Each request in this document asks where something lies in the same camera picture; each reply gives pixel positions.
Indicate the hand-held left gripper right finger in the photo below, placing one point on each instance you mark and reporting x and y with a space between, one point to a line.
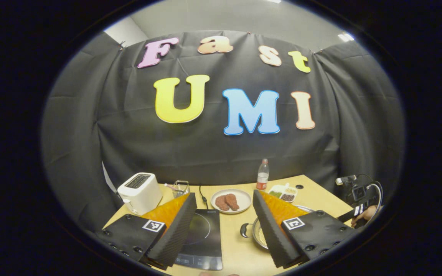
271 230

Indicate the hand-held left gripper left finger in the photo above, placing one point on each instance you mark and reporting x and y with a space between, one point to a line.
177 234

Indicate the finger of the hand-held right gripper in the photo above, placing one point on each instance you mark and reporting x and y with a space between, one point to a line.
353 214

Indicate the stainless steel pot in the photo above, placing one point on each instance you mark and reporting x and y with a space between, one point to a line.
258 234

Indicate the black induction cooktop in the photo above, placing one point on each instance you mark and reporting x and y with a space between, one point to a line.
205 237

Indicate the pile of soybeans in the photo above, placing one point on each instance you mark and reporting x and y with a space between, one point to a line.
261 238

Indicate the green mung beans pile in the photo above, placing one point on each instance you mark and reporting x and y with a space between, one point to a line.
276 194

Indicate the dark red beans pile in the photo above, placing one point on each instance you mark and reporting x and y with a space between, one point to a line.
287 197

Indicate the round white plate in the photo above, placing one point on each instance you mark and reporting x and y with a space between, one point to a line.
244 199

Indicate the white divided dish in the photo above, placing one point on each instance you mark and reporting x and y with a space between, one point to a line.
278 188

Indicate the small yellow beans pile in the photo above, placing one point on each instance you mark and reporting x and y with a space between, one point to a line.
291 190

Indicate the brown meat patty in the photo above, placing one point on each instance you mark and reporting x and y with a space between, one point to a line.
232 201
221 203

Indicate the clear plastic water bottle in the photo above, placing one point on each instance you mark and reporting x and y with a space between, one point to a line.
262 178

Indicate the white toaster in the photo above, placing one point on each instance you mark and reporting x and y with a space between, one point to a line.
140 193

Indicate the small ceiling light panel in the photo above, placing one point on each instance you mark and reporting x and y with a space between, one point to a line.
346 37

